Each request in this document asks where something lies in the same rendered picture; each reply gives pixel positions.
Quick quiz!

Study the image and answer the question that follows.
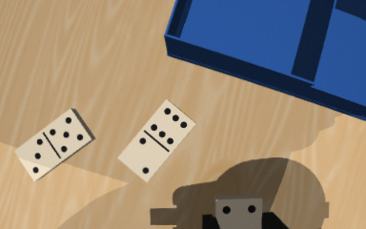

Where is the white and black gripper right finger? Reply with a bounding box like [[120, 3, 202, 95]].
[[261, 212, 289, 229]]

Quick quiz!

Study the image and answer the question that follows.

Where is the cream domino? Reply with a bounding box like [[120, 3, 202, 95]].
[[14, 109, 94, 181], [214, 195, 262, 229], [118, 99, 195, 182]]

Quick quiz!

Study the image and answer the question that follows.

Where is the blue three-compartment bin rack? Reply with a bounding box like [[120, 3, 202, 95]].
[[164, 0, 366, 121]]

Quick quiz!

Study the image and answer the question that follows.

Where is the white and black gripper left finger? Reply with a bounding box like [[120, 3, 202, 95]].
[[202, 215, 220, 229]]

